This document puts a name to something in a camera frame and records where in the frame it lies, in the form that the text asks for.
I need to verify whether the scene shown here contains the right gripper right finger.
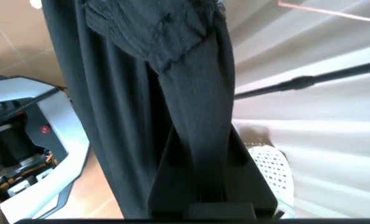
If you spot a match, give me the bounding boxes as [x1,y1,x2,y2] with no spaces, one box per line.
[222,124,279,218]

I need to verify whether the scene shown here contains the white laundry basket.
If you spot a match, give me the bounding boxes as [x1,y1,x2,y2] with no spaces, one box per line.
[243,142,295,218]

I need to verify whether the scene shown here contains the black shorts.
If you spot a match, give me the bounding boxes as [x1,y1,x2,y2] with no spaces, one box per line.
[40,0,236,220]

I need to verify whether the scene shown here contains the black clothes rack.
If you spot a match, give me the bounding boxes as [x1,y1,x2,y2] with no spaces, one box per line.
[234,58,370,100]

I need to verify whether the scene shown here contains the beige curtain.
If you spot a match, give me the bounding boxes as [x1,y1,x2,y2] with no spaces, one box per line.
[217,0,370,218]

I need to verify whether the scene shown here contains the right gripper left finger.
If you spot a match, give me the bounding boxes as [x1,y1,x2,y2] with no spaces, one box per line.
[147,126,201,218]

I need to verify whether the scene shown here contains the pink clothes hanger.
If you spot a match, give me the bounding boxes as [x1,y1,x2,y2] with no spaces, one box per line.
[277,0,370,23]

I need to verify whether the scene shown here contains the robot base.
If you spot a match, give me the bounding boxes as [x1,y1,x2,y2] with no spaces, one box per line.
[0,70,92,224]

